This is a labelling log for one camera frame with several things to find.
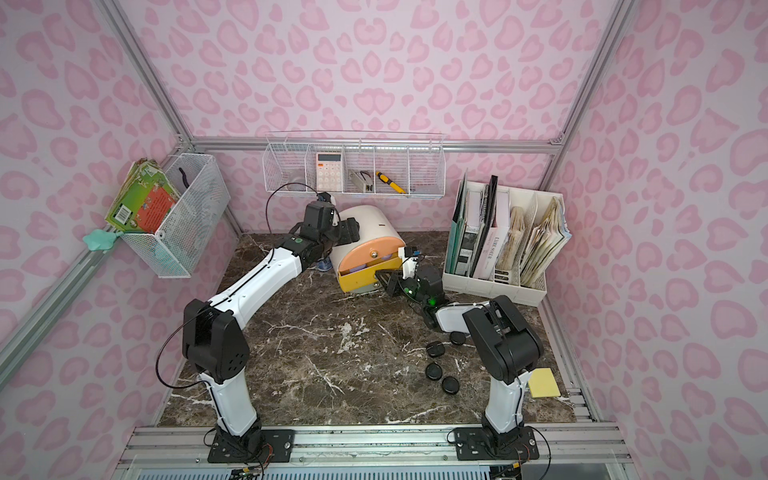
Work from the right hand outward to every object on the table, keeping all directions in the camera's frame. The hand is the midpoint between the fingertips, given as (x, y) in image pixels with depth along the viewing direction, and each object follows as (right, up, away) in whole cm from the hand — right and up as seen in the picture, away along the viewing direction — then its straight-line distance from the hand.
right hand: (376, 273), depth 89 cm
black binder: (+31, +14, -8) cm, 35 cm away
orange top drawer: (-1, +7, -2) cm, 7 cm away
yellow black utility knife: (+5, +28, +9) cm, 30 cm away
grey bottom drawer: (-3, -5, +3) cm, 7 cm away
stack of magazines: (+49, +10, -4) cm, 50 cm away
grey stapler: (-8, +31, +11) cm, 34 cm away
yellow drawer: (-3, -1, -1) cm, 3 cm away
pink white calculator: (-15, +32, +6) cm, 36 cm away
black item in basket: (-56, +28, -1) cm, 63 cm away
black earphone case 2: (+18, -22, -1) cm, 28 cm away
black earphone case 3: (+17, -27, -5) cm, 32 cm away
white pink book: (+36, +13, -4) cm, 38 cm away
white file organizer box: (+50, +21, +12) cm, 55 cm away
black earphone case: (+24, -19, +1) cm, 31 cm away
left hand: (-8, +15, 0) cm, 17 cm away
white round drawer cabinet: (-1, +15, +2) cm, 15 cm away
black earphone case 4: (+21, -30, -7) cm, 37 cm away
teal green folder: (+23, +10, -5) cm, 25 cm away
